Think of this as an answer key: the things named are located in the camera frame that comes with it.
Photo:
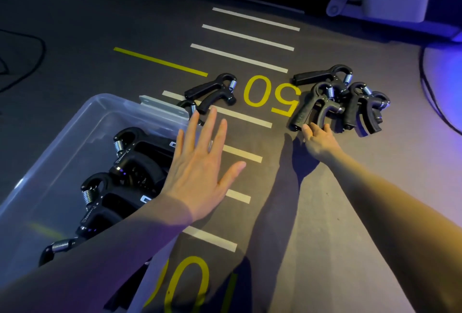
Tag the person's right fingers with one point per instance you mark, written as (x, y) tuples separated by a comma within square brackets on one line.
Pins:
[(316, 129)]

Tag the person's left forearm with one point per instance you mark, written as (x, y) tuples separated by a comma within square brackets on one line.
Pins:
[(90, 262)]

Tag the person's left little finger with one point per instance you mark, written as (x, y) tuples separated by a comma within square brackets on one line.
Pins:
[(178, 148)]

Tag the person's left thumb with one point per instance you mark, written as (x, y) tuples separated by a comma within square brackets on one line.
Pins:
[(232, 175)]

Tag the clear plastic storage bin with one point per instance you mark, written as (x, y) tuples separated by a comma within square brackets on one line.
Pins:
[(54, 164)]

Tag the person's left middle finger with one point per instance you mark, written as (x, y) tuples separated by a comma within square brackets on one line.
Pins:
[(207, 130)]

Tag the person's right forearm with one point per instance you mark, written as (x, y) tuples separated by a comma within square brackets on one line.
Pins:
[(397, 222)]

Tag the person's left hand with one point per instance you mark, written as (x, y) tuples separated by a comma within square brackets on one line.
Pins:
[(193, 179)]

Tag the person's right hand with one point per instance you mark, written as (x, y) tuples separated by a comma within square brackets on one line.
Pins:
[(321, 145)]

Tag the black hand grip strengthener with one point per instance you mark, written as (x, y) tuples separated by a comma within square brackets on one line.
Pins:
[(188, 104), (59, 247), (314, 77), (112, 202), (375, 125), (352, 110), (306, 107), (205, 90), (144, 143)]

